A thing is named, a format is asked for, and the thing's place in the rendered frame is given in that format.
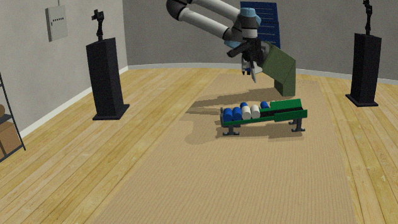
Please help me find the white cylinder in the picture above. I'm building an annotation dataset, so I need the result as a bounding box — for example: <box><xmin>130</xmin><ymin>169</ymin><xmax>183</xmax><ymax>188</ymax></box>
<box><xmin>241</xmin><ymin>106</ymin><xmax>251</xmax><ymax>120</ymax></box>
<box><xmin>250</xmin><ymin>105</ymin><xmax>260</xmax><ymax>119</ymax></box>

